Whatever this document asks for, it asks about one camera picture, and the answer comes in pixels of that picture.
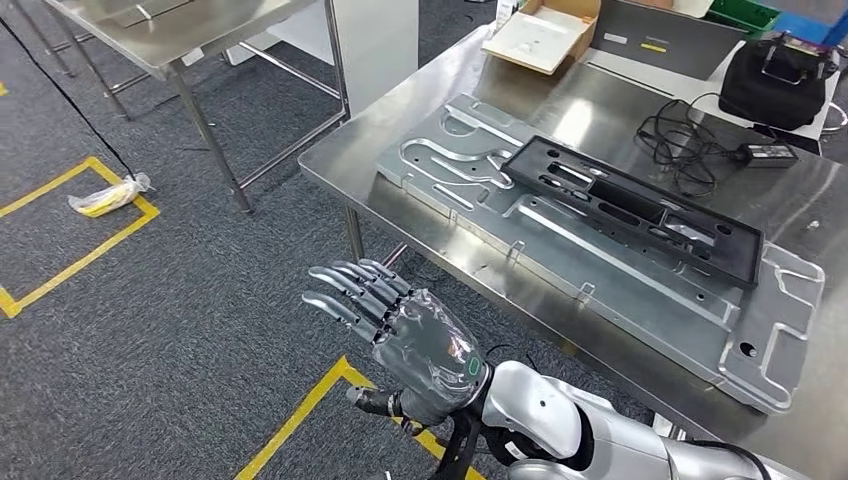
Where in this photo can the blue box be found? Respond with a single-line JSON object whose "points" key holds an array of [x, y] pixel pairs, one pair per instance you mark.
{"points": [[815, 30]]}

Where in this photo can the silver metal fixture plate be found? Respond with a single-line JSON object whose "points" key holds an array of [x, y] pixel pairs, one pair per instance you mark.
{"points": [[596, 291]]}

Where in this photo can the stainless steel workbench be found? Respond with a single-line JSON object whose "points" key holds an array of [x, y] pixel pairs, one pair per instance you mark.
{"points": [[596, 112]]}

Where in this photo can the grey panel yellow label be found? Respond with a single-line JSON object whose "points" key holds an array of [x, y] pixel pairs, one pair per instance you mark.
{"points": [[676, 36]]}

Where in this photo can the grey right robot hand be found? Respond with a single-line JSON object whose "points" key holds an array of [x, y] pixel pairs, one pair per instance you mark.
{"points": [[430, 351]]}

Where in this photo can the open cardboard box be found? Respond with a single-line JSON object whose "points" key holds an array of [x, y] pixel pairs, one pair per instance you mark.
{"points": [[536, 36]]}

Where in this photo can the steel table thin legs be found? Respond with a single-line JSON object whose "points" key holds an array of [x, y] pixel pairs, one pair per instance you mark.
{"points": [[166, 26]]}

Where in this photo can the green plastic bin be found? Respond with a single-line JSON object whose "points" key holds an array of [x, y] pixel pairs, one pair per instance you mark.
{"points": [[742, 13]]}

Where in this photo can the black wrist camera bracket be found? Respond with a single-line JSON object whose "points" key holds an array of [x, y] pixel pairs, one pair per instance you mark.
{"points": [[457, 444]]}

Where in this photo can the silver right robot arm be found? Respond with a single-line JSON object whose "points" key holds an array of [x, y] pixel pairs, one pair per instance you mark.
{"points": [[543, 411]]}

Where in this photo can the clear bag yellow contents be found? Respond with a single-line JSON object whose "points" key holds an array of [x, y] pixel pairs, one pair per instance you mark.
{"points": [[109, 197]]}

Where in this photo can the black bag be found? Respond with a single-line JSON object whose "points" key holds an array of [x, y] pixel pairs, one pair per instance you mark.
{"points": [[768, 86]]}

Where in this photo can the black plastic licence plate frame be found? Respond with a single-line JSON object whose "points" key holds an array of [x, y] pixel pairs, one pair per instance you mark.
{"points": [[729, 262]]}

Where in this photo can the black power adapter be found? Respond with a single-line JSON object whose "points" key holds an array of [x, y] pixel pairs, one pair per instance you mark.
{"points": [[768, 155]]}

